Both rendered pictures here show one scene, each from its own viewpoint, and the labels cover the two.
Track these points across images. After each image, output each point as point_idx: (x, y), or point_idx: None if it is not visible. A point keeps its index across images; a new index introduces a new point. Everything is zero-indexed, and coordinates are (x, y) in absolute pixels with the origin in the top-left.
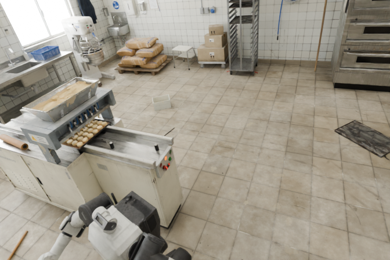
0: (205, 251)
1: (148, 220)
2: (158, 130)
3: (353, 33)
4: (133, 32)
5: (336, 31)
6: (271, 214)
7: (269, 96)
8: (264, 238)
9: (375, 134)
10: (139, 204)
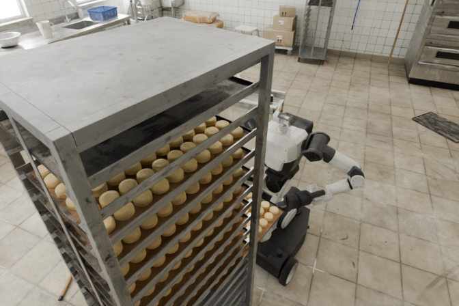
0: None
1: (308, 129)
2: None
3: (437, 26)
4: (188, 5)
5: (414, 26)
6: None
7: (343, 85)
8: (356, 195)
9: (451, 125)
10: (297, 119)
